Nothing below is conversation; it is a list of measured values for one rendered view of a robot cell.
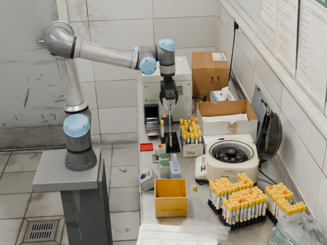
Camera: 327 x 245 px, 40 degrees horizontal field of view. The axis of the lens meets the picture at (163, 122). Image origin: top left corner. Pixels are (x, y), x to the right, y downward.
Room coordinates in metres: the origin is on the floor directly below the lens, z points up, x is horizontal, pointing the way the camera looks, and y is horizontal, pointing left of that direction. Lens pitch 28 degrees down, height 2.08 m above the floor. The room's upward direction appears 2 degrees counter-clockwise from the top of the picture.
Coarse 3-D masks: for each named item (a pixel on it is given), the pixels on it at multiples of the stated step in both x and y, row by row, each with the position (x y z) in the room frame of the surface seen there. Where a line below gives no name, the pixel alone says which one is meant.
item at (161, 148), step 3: (159, 144) 1.89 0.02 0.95; (162, 144) 1.89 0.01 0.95; (156, 147) 1.87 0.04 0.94; (159, 147) 1.86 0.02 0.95; (162, 147) 1.86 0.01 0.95; (165, 147) 1.86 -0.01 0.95; (156, 150) 1.85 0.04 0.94; (159, 150) 1.85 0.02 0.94; (162, 150) 1.85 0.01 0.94; (165, 150) 1.86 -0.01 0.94; (156, 153) 1.88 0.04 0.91; (159, 153) 1.85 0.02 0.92; (162, 153) 1.85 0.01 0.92
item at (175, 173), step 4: (172, 160) 1.71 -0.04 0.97; (176, 160) 1.70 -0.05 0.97; (172, 164) 1.67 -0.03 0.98; (176, 164) 1.67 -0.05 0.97; (172, 168) 1.64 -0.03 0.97; (176, 168) 1.64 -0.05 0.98; (172, 172) 1.61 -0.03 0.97; (176, 172) 1.61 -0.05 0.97; (180, 172) 1.61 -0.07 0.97; (172, 176) 1.61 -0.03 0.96; (176, 176) 1.61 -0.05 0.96; (180, 176) 1.61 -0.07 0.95
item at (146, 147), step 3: (141, 144) 2.02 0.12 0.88; (144, 144) 2.02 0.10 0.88; (147, 144) 2.02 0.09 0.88; (150, 144) 2.02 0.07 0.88; (141, 147) 1.99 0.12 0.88; (144, 147) 1.99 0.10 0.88; (147, 147) 1.99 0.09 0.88; (150, 147) 1.99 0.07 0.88; (141, 150) 1.96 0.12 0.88; (144, 150) 1.96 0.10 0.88; (147, 150) 1.96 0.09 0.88; (150, 150) 1.96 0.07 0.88
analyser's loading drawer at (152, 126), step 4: (148, 116) 2.27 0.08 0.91; (152, 116) 2.27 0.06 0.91; (156, 116) 2.27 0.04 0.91; (148, 120) 2.18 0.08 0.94; (152, 120) 2.18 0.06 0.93; (156, 120) 2.19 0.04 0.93; (148, 124) 2.14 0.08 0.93; (152, 124) 2.14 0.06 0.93; (156, 124) 2.14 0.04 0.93; (148, 128) 2.12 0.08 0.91; (152, 128) 2.09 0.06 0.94; (156, 128) 2.09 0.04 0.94; (148, 132) 2.08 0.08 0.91; (152, 132) 2.08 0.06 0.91; (156, 132) 2.08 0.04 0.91
